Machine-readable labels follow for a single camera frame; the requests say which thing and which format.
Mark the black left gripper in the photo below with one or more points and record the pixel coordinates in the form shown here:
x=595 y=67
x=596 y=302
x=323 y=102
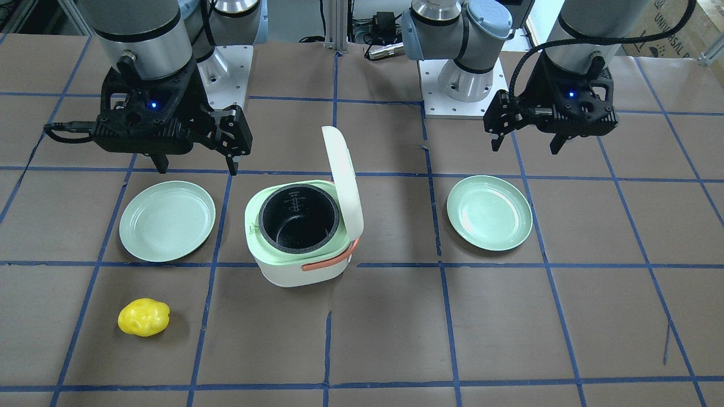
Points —
x=532 y=89

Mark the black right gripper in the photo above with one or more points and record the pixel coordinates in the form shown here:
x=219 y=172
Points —
x=199 y=97

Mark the white rice cooker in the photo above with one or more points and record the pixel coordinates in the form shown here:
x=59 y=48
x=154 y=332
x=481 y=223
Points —
x=306 y=232

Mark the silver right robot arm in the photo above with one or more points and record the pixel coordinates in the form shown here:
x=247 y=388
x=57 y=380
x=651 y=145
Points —
x=156 y=35

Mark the green plate near right arm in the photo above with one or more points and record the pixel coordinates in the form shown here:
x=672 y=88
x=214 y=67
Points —
x=167 y=221

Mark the green plate near left arm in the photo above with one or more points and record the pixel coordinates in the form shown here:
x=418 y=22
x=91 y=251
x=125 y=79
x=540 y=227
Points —
x=489 y=213

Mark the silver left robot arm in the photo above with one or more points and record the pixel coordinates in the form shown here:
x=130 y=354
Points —
x=472 y=34

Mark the yellow toy potato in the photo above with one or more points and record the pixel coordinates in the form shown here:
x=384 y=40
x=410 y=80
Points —
x=144 y=317

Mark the black power adapter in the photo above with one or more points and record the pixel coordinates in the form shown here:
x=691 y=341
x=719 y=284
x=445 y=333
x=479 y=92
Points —
x=384 y=26

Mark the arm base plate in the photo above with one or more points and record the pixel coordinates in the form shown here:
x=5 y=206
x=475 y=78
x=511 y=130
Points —
x=225 y=75
x=451 y=93

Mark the aluminium frame post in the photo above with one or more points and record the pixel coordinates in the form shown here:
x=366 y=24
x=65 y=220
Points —
x=337 y=17

